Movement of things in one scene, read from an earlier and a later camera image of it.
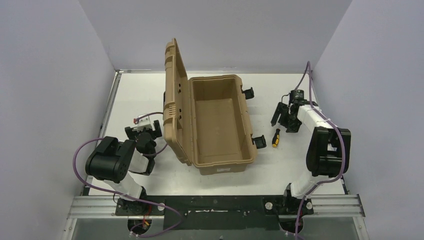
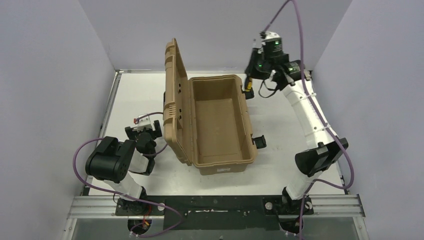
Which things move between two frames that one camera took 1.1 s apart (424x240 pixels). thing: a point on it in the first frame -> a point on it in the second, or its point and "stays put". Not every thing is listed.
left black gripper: [143, 133] stays put
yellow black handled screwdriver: [275, 138] -> [248, 84]
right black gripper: [293, 127] -> [253, 71]
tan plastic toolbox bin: [206, 122] stays put
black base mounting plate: [216, 212] stays put
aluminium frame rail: [338, 205] stays put
